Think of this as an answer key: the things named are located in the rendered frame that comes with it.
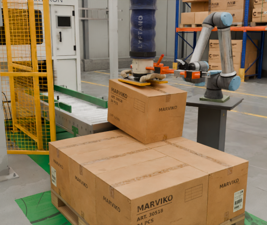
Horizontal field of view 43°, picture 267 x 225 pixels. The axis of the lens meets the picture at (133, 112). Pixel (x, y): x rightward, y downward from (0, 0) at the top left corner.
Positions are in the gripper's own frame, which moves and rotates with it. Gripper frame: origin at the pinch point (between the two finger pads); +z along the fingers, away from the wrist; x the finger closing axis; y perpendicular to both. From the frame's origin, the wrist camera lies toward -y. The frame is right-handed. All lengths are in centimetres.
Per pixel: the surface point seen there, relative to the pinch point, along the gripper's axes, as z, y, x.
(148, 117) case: 32.7, -4.3, -34.5
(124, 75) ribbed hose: 24.3, 39.8, -6.8
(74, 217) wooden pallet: 91, 13, -109
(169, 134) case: 9, -3, -54
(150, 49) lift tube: 14.0, 17.0, 16.0
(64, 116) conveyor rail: 48, 119, -57
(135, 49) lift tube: 23.0, 24.5, 16.1
